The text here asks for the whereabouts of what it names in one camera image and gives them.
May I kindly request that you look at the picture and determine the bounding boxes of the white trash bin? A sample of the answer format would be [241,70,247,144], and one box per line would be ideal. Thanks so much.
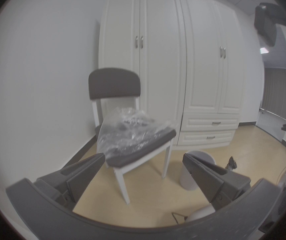
[179,150,217,191]

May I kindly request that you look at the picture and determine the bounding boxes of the black cable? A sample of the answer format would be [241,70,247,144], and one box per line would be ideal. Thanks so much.
[171,211,189,223]

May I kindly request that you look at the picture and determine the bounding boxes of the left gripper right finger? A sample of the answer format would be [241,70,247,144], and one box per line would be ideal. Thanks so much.
[182,153,252,212]

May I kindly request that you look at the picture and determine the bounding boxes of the white wardrobe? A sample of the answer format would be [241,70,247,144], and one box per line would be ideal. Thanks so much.
[98,0,246,151]

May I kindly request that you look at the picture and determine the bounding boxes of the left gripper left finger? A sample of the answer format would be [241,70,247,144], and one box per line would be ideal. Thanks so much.
[34,153,106,212]

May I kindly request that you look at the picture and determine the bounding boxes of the white chair grey cushions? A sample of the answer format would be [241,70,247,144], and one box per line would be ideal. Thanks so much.
[88,68,177,205]

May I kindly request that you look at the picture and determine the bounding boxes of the clear plastic bag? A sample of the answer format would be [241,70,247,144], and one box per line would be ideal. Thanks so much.
[97,107,173,159]

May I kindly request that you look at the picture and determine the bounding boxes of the grey curtain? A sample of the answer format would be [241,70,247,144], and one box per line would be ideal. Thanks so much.
[261,68,286,121]

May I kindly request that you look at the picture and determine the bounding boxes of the crumpled black plastic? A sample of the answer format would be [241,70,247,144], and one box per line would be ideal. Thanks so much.
[225,156,238,171]

